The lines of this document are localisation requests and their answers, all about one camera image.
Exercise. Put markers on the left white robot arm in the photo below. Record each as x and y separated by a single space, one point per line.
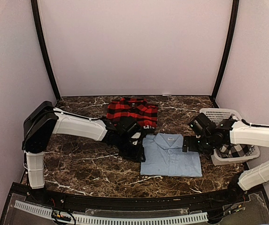
47 120

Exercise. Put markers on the red black plaid shirt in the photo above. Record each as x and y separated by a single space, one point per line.
144 113

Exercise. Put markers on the left black frame post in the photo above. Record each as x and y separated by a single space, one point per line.
43 49

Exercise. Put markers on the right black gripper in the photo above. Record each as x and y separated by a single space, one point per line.
192 146

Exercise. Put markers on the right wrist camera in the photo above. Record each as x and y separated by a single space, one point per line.
202 126

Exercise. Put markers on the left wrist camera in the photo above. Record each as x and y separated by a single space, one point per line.
128 128

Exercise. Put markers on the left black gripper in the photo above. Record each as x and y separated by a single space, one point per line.
136 155

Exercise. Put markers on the black frame post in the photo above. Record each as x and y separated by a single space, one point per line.
227 49
43 49

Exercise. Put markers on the white slotted cable duct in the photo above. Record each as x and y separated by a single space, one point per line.
82 219

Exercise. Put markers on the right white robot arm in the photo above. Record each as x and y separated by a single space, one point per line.
210 136

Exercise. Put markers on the right black frame post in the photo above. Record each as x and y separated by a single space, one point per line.
227 49

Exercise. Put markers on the light blue long sleeve shirt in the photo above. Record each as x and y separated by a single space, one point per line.
164 157

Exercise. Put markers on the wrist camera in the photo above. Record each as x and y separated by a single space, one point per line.
202 126
128 128

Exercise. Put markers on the grey plastic laundry basket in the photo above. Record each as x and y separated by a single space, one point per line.
216 115

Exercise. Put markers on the black front rail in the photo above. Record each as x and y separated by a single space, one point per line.
206 201

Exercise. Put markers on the black white checkered shirt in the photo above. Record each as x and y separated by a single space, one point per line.
234 151

